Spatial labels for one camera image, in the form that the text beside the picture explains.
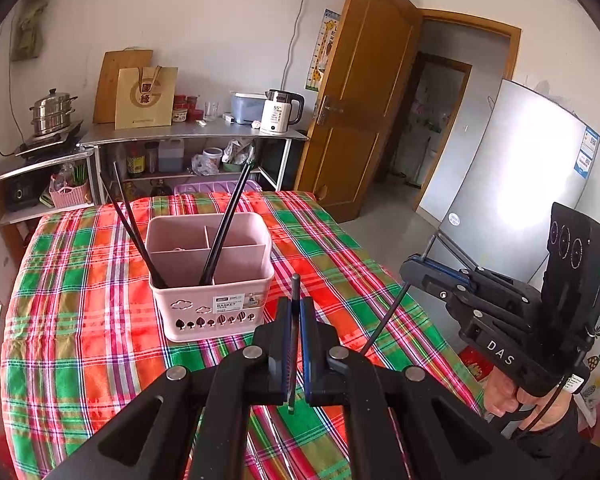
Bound wooden cutting board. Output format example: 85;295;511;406
92;49;154;125

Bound stainless steel steamer pot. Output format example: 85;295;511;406
29;88;78;137

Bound beige tied curtain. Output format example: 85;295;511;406
10;0;48;63

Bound white plastic bag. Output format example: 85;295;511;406
192;152;221;176

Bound person's right forearm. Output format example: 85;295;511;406
500;400;597;480

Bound white electric kettle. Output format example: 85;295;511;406
260;89;306;135

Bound metal shelf table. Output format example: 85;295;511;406
0;122;310;226

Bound black kitchen appliance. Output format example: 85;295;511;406
5;175;43;213

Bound brown wooden door frame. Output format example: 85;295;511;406
412;7;523;211

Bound colourful wall poster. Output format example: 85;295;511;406
305;8;342;93

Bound translucent plastic container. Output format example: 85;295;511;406
230;91;271;125

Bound translucent plastic jug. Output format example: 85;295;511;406
158;138;186;173

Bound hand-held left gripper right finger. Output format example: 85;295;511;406
300;297;551;480

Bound silver refrigerator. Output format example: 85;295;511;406
420;79;600;311

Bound brown wooden door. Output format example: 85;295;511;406
296;0;423;223

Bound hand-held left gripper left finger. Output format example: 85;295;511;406
45;296;293;480

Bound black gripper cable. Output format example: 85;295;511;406
517;375;588;433

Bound purple plastic basin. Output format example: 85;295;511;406
174;180;263;195

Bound metal door handle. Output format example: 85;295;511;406
316;96;345;126

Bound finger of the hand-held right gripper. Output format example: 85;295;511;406
405;255;476;286
399;260;481;321

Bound dark sauce bottle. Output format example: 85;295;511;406
126;142;146;178

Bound small pink woven basket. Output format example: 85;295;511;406
49;180;92;209

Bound black induction cooktop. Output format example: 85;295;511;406
15;120;84;158

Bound person's right hand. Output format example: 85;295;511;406
482;372;536;428

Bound thin wall cable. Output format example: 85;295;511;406
280;0;317;92

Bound black plastic chopstick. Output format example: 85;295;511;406
289;273;302;415
112;161;167;288
202;162;251;285
200;159;255;286
121;185;167;288
361;235;437;356

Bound red green plaid tablecloth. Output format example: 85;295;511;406
0;191;486;480

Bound red lidded jars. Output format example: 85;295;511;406
172;94;203;122

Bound tan paper gift bag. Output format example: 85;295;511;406
115;66;178;130

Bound pink plastic utensil basket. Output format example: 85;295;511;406
145;211;276;343

